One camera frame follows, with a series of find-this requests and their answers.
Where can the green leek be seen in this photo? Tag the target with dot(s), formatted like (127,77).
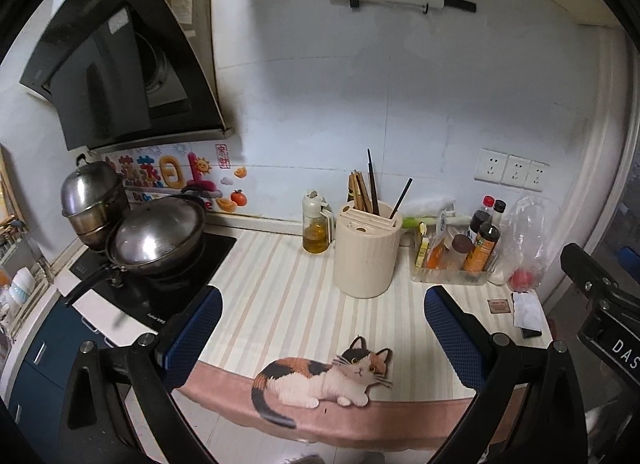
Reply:
(425,220)

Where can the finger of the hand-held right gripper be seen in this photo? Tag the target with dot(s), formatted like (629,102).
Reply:
(585,269)

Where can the black induction cooker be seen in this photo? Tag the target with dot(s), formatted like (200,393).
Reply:
(200,264)

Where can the clear plastic bag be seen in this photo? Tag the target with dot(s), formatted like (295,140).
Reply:
(535,234)

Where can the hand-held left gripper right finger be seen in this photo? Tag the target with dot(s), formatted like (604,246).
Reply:
(452,339)

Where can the striped cat print mat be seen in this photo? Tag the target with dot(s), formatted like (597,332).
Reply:
(300,304)

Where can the brown lid jar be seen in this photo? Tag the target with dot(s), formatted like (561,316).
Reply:
(460,244)

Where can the steel wok lid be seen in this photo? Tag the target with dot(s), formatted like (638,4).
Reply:
(155,231)

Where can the steel wok with lid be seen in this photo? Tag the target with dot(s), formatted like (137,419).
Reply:
(150,276)

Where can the white tissue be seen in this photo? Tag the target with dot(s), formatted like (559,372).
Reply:
(527,309)

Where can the blue cabinet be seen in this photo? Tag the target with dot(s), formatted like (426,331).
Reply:
(45,369)

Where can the dark bottle with orange label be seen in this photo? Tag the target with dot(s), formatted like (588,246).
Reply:
(480,249)

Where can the glass oil dispenser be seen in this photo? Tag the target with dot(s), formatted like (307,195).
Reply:
(316,234)

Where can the dark bottle with red cap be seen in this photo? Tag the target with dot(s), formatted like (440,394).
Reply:
(480,219)

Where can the black smartphone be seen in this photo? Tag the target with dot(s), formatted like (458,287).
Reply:
(531,332)

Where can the white wall socket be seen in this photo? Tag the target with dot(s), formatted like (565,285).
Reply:
(491,166)
(537,176)
(516,171)

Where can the black range hood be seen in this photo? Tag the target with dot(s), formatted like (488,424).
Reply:
(100,68)

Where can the red tomato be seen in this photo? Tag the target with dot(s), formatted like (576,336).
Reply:
(523,280)

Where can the white bowl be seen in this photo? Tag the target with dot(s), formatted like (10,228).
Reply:
(22,284)

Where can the cream utensil holder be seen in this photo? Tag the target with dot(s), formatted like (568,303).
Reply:
(365,254)

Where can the colourful wall sticker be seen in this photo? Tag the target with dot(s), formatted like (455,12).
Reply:
(165,173)

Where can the stacked steel steamer pot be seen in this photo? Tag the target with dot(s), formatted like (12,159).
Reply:
(92,199)

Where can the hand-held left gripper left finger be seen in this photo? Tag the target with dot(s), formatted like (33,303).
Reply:
(192,339)

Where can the clear plastic organizer tray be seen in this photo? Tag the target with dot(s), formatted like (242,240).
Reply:
(450,276)

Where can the yellow box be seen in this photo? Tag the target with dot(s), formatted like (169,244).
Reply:
(423,249)

